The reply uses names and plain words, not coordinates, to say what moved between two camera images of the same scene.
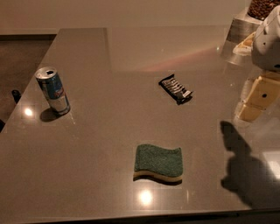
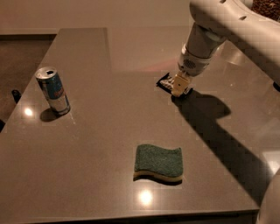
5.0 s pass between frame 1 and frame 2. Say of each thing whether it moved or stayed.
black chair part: stayed
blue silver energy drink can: stayed
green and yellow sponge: stayed
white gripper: moved
